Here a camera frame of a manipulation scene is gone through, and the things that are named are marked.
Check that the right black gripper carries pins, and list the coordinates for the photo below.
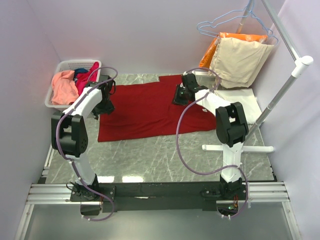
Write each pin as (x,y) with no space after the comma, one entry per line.
(176,100)

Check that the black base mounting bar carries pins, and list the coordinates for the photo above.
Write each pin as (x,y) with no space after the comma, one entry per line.
(151,196)

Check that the dark blue shirt in basket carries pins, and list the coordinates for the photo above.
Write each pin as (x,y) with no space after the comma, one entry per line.
(79,71)

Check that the dark red t-shirt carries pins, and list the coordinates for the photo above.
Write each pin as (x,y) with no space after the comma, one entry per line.
(147,110)

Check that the orange hanging garment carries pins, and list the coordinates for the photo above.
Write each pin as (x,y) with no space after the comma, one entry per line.
(207,58)

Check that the aluminium rail frame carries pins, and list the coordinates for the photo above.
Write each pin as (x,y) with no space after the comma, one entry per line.
(57,194)

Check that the white plastic laundry basket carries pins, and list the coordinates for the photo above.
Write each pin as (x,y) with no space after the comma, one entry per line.
(64,66)

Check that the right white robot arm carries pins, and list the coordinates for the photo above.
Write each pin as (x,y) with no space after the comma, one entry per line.
(231,130)

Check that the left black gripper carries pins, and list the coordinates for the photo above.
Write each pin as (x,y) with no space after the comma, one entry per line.
(108,109)

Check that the beige hanging garment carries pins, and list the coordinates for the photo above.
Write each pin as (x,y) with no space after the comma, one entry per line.
(238,62)

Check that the blue wire hanger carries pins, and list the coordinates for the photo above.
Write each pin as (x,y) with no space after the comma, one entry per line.
(246,22)

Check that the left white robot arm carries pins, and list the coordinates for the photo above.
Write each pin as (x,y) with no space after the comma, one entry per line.
(69,135)

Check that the magenta shirt in basket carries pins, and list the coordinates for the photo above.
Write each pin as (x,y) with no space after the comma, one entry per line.
(82,79)

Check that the folded white t-shirt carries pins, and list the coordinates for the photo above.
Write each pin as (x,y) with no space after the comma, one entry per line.
(248,100)

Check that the salmon pink shirt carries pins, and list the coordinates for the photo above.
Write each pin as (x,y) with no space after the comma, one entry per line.
(64,88)

